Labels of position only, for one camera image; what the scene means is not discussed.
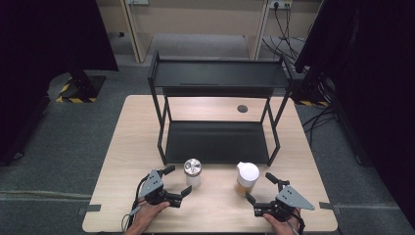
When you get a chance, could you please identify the black floor cables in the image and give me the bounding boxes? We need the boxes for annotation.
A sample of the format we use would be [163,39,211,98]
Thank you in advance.
[300,103,338,149]
[261,5,305,62]

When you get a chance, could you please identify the grey tape strip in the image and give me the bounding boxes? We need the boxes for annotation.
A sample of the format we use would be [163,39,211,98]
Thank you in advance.
[77,204,103,216]
[318,201,338,211]

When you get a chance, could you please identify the dark curtain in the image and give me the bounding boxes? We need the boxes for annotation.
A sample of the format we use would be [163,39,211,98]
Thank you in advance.
[294,0,415,228]
[0,0,119,166]

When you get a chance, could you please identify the hand-held gripper cable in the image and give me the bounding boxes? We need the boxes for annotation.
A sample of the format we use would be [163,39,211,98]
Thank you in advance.
[291,209,306,235]
[120,175,152,234]

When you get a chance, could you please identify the glass jar with metal lid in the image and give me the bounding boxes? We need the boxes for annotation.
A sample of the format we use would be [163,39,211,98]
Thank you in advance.
[183,158,204,190]

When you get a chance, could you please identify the black stand base striped tape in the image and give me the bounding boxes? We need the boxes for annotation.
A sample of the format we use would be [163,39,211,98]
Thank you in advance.
[55,72,108,105]
[289,76,331,108]

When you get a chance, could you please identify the black metal shelf rack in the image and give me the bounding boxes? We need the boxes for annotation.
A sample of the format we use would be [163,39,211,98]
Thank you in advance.
[147,50,295,166]

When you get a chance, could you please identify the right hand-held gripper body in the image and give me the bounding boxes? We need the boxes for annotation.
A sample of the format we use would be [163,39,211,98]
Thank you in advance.
[254,179,316,223]

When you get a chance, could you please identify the beige cabinet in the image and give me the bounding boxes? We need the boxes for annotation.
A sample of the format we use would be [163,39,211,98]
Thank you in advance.
[95,0,272,64]

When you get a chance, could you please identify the person's left hand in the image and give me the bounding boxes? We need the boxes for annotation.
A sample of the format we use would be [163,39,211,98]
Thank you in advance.
[124,199,171,235]

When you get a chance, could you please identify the right hand-held gripper cable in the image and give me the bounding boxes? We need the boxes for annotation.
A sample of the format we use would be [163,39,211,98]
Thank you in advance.
[291,209,306,235]

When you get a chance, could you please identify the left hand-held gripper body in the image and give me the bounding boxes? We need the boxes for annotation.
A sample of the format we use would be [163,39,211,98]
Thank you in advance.
[139,168,183,209]

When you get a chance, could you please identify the left hand-held gripper cable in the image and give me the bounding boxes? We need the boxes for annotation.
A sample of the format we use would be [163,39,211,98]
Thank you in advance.
[120,175,152,234]

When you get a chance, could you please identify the person's right hand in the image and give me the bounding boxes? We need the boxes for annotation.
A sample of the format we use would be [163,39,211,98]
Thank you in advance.
[262,210,302,235]

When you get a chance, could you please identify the amber jar with white lid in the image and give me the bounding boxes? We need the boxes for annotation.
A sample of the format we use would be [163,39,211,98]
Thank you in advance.
[234,161,261,197]

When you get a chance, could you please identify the white wall socket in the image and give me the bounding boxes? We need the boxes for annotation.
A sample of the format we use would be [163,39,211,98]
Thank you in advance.
[268,0,294,10]

